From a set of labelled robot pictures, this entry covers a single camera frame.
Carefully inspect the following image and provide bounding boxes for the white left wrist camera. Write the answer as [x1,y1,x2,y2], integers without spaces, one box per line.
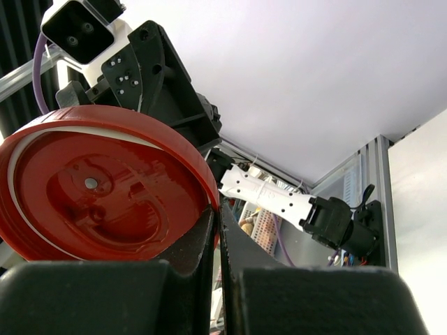
[41,0,131,87]

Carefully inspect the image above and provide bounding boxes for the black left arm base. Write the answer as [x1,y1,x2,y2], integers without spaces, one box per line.
[351,184,383,266]

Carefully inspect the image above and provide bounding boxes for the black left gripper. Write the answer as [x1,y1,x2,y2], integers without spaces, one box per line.
[56,20,221,155]

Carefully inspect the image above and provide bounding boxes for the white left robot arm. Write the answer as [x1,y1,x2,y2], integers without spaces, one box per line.
[53,18,383,265]

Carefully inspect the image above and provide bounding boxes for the perforated storage bins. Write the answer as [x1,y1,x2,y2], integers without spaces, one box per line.
[238,202,281,256]

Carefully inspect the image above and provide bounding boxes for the red round lid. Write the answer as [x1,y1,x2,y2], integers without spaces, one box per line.
[1,105,219,261]

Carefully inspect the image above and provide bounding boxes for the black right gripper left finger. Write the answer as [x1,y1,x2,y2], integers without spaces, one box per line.
[1,208,214,334]

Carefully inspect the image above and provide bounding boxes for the aluminium frame post right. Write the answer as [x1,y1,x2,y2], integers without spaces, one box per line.
[311,135,398,272]

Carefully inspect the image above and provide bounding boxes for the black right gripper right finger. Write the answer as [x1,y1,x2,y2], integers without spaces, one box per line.
[219,204,428,334]

